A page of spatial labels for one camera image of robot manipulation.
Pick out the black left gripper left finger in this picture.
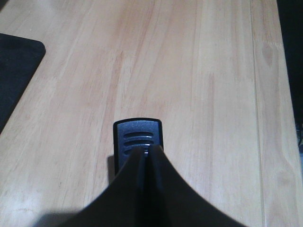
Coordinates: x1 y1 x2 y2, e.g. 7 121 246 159
59 148 145 227

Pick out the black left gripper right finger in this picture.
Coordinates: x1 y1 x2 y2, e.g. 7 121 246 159
145 145 243 227

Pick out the black stapler with orange tab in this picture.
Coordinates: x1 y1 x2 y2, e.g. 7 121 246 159
113 118 163 177

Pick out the wooden desk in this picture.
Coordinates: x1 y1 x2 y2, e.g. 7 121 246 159
0 0 303 227

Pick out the black computer monitor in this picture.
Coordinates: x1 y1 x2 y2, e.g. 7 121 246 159
0 34 46 131

